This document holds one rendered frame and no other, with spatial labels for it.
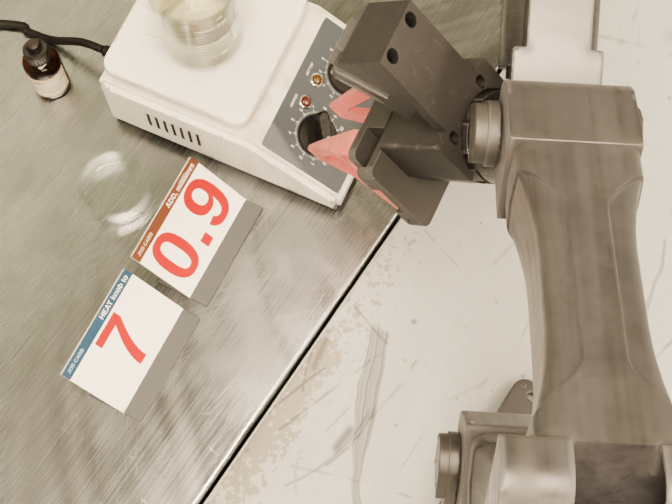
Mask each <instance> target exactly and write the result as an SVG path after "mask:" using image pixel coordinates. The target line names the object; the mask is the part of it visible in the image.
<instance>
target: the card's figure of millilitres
mask: <svg viewBox="0 0 672 504"><path fill-rule="evenodd" d="M238 200H239V197H237V196H236V195H235V194H233V193H232V192H231V191H229V190H228V189H227V188H226V187H224V186H223V185H222V184H220V183H219V182H218V181H217V180H215V179H214V178H213V177H211V176H210V175H209V174H207V173H206V172H205V171H204V170H202V169H201V168H200V167H198V166H197V167H196V169H195V170H194V172H193V174H192V175H191V177H190V179H189V180H188V182H187V184H186V186H185V187H184V189H183V191H182V192H181V194H180V196H179V197H178V199H177V201H176V202H175V204H174V206H173V208H172V209H171V211H170V213H169V214H168V216H167V218H166V219H165V221H164V223H163V224H162V226H161V228H160V230H159V231H158V233H157V235H156V236H155V238H154V240H153V241H152V243H151V245H150V246H149V248H148V250H147V252H146V253H145V255H144V257H143V258H142V260H143V261H145V262H146V263H147V264H149V265H150V266H152V267H153V268H154V269H156V270H157V271H159V272H160V273H162V274H163V275H164V276H166V277H167V278H169V279H170V280H172V281H173V282H174V283H176V284H177V285H179V286H180V287H182V288H183V289H184V290H187V288H188V287H189V285H190V283H191V281H192V280H193V278H194V276H195V274H196V273H197V271H198V269H199V267H200V266H201V264H202V262H203V260H204V259H205V257H206V255H207V253H208V252H209V250H210V248H211V246H212V245H213V243H214V241H215V240H216V238H217V236H218V234H219V233H220V231H221V229H222V227H223V226H224V224H225V222H226V220H227V219H228V217H229V215H230V213H231V212H232V210H233V208H234V206H235V205H236V203H237V201H238Z"/></svg>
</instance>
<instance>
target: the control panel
mask: <svg viewBox="0 0 672 504"><path fill-rule="evenodd" d="M343 31H344V29H343V28H341V27H340V26H338V25H337V24H336V23H334V22H333V21H331V20H330V19H328V18H327V17H326V18H325V19H324V20H323V22H322V24H321V26H320V28H319V30H318V32H317V34H316V36H315V38H314V40H313V42H312V44H311V46H310V48H309V50H308V52H307V54H306V56H305V58H304V60H303V62H302V64H301V66H300V68H299V70H298V72H297V74H296V76H295V78H294V80H293V82H292V84H291V86H290V88H289V90H288V92H287V93H286V95H285V97H284V99H283V101H282V103H281V105H280V107H279V109H278V111H277V113H276V115H275V117H274V119H273V121H272V123H271V125H270V127H269V129H268V131H267V133H266V135H265V137H264V139H263V142H262V145H263V146H264V147H266V148H267V149H269V150H270V151H272V152H273V153H275V154H276V155H278V156H280V157H281V158H283V159H284V160H286V161H287V162H289V163H290V164H292V165H294V166H295V167H297V168H298V169H300V170H301V171H303V172H304V173H306V174H307V175H309V176H311V177H312V178H314V179H315V180H317V181H318V182H320V183H321V184H323V185H324V186H326V187H328V188H329V189H331V190H332V191H334V192H336V193H339V191H340V189H341V187H342V185H343V183H344V181H345V179H346V177H347V175H348V174H347V173H345V172H343V171H341V170H339V169H337V168H335V167H333V166H331V165H328V164H326V163H324V162H322V161H320V160H318V159H317V158H316V157H315V156H312V155H310V154H308V153H307V152H306V151H305V150H304V149H303V148H302V146H301V145H300V143H299V139H298V129H299V126H300V124H301V122H302V121H303V120H304V119H305V118H306V117H308V116H310V115H314V114H316V113H319V112H321V111H326V112H327V113H328V114H329V117H330V120H331V122H332V123H333V124H334V126H335V128H336V132H337V135H338V134H341V133H344V132H347V131H350V130H353V129H357V130H360V129H361V127H362V125H363V123H360V122H356V121H352V120H348V119H344V118H341V117H339V116H338V115H337V114H336V113H335V112H334V111H333V110H332V109H331V108H330V107H329V105H330V103H331V102H332V101H334V100H335V99H337V98H338V97H340V96H341V95H343V94H341V93H339V92H338V91H337V90H336V89H335V88H334V87H333V86H332V84H331V82H330V80H329V75H328V70H329V66H330V63H329V62H328V60H329V58H330V56H331V54H332V52H333V50H334V48H335V46H336V44H337V42H338V40H339V38H340V36H341V34H342V32H343ZM316 74H318V75H320V76H321V77H322V82H321V84H319V85H316V84H314V82H313V80H312V79H313V76H314V75H316ZM304 96H308V97H309V98H310V99H311V104H310V106H308V107H305V106H304V105H303V104H302V98H303V97H304ZM374 101H375V99H373V98H369V99H367V100H365V101H363V102H361V103H360V104H358V105H356V106H354V107H360V108H371V107H372V105H373V103H374Z"/></svg>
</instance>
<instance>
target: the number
mask: <svg viewBox="0 0 672 504"><path fill-rule="evenodd" d="M175 309H176V308H175V307H174V306H172V305H171V304H169V303H168V302H167V301H165V300H164V299H162V298H161V297H159V296H158V295H156V294H155V293H153V292H152V291H151V290H149V289H148V288H146V287H145V286H143V285H142V284H140V283H139V282H137V281H136V280H135V279H133V278H132V277H131V278H130V280H129V282H128V283H127V285H126V287H125V288H124V290H123V292H122V293H121V295H120V297H119V299H118V300H117V302H116V304H115V305H114V307H113V309H112V310H111V312H110V314H109V315H108V317H107V319H106V321H105V322H104V324H103V326H102V327H101V329H100V331H99V332H98V334H97V336H96V337H95V339H94V341H93V343H92V344H91V346H90V348H89V349H88V351H87V353H86V354H85V356H84V358H83V359H82V361H81V363H80V364H79V366H78V368H77V370H76V371H75V373H74V375H73V376H72V377H73V378H75V379H76V380H78V381H79V382H81V383H83V384H84V385H86V386H88V387H89V388H91V389H92V390H94V391H96V392H97V393H99V394H101V395H102V396H104V397H105V398H107V399H109V400H110V401H112V402H113V403H115V404H117V405H118V406H120V404H121V403H122V401H123V399H124V398H125V396H126V394H127V392H128V391H129V389H130V387H131V385H132V384H133V382H134V380H135V378H136V377H137V375H138V373H139V371H140V370H141V368H142V366H143V364H144V363H145V361H146V359H147V357H148V356H149V354H150V352H151V351H152V349H153V347H154V345H155V344H156V342H157V340H158V338H159V337H160V335H161V333H162V331H163V330H164V328H165V326H166V324H167V323H168V321H169V319H170V317H171V316H172V314H173V312H174V311H175Z"/></svg>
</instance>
